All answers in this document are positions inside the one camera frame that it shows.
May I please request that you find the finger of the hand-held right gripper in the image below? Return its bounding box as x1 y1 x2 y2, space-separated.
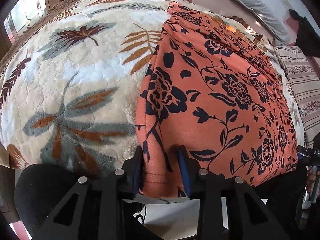
297 145 320 166

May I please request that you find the patterned glass window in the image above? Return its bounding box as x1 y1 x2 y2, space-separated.
2 0 48 46

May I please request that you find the person's right hand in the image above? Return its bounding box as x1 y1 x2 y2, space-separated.
308 167 320 189

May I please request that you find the striped beige pillow at right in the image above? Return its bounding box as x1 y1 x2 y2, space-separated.
274 45 320 148

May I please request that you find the dark cloth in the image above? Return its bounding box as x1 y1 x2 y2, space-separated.
289 9 320 58

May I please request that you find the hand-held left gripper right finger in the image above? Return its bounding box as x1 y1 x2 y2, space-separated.
178 146 288 240

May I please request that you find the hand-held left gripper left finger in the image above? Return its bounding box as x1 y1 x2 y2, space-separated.
32 146 160 240

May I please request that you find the cream leaf print blanket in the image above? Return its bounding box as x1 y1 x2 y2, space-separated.
0 0 307 200

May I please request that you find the grey pillow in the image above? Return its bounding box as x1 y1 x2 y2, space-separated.
221 0 292 43

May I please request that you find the orange black floral cloth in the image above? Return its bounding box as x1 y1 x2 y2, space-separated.
135 0 299 198

